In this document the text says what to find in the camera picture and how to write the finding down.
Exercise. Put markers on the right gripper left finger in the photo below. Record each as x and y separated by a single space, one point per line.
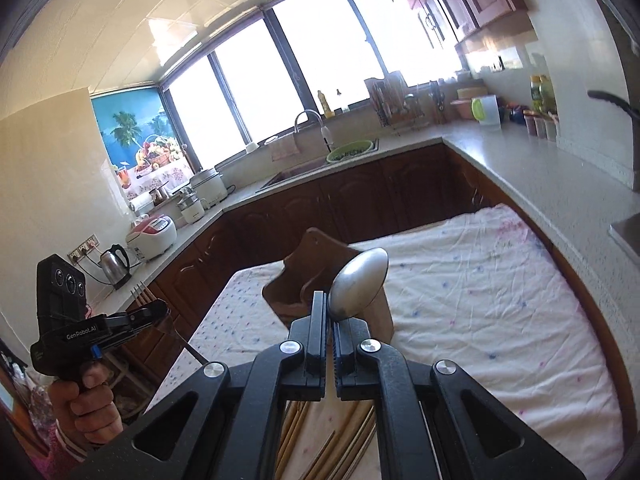
222 422

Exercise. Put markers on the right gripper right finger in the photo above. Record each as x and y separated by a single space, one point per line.
436 421

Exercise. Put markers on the metal spoon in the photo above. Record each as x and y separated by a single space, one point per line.
357 284

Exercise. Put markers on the person's left hand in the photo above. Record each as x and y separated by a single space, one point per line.
87 414

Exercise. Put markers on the stainless electric kettle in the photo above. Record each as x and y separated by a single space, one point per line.
115 264

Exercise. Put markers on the red white rice cooker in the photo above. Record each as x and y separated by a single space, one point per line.
152 237

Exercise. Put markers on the white floral tablecloth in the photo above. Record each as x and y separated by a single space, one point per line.
481 290

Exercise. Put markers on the small white cooker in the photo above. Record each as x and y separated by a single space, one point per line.
191 208

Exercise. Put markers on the wooden utensil holder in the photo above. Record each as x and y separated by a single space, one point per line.
312 266

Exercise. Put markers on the large white rice cooker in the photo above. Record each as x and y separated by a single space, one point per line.
209 187

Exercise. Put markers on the tropical fruit poster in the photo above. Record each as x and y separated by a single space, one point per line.
141 144

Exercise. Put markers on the green colander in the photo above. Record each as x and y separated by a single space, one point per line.
349 151

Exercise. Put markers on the chrome sink faucet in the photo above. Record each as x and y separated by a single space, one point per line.
315 120

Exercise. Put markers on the dish drying rack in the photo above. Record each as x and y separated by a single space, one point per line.
395 104

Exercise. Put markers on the white jug green lid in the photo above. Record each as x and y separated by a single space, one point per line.
485 110

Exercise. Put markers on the yellow oil bottle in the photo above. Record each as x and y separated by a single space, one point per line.
535 92

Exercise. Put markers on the black wok pan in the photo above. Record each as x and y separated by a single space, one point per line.
625 106

